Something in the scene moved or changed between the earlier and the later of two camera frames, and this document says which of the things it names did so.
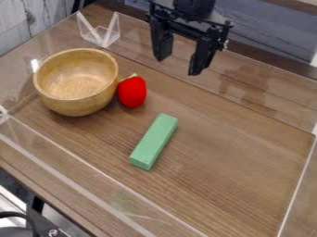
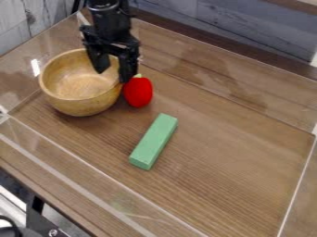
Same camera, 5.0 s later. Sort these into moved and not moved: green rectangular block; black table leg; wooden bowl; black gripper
Moved: black gripper
Not moved: black table leg; wooden bowl; green rectangular block
